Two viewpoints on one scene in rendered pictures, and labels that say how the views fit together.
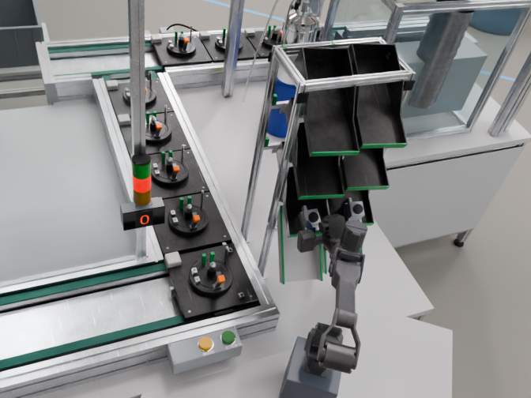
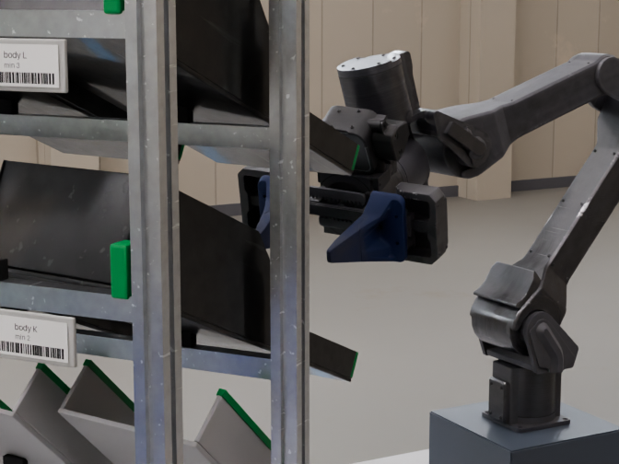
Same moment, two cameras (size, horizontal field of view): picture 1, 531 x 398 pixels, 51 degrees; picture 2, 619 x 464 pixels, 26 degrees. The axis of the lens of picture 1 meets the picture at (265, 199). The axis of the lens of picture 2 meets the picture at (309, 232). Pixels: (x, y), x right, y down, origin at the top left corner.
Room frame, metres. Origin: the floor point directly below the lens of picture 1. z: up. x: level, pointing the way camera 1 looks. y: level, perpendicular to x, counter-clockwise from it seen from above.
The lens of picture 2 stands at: (1.71, 0.71, 1.48)
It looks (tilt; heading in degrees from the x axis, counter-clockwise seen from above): 10 degrees down; 236
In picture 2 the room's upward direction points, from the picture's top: straight up
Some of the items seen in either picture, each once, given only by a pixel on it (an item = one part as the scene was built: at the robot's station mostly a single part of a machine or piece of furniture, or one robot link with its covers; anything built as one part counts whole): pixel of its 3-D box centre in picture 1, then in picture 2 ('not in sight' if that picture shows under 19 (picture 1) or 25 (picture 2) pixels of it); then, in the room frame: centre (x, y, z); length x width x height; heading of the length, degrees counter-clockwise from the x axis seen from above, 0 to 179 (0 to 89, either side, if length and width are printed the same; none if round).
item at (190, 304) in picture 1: (210, 279); not in sight; (1.08, 0.12, 0.96); 0.24 x 0.24 x 0.02; 30
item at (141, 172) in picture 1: (141, 167); not in sight; (1.09, 0.34, 1.38); 0.05 x 0.05 x 0.05
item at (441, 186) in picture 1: (382, 170); not in sight; (2.43, -0.61, 0.43); 1.11 x 0.68 x 0.86; 120
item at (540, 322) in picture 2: (322, 345); (527, 333); (0.81, -0.23, 1.15); 0.09 x 0.07 x 0.06; 87
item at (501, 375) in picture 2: (319, 358); (524, 390); (0.80, -0.23, 1.09); 0.07 x 0.07 x 0.06; 84
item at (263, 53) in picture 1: (274, 34); not in sight; (2.62, 0.12, 1.01); 0.24 x 0.24 x 0.13; 30
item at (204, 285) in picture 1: (211, 276); not in sight; (1.08, 0.12, 0.98); 0.14 x 0.14 x 0.02
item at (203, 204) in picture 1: (188, 212); not in sight; (1.30, 0.25, 1.01); 0.24 x 0.24 x 0.13; 30
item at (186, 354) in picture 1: (205, 349); not in sight; (0.85, 0.08, 0.93); 0.21 x 0.07 x 0.06; 120
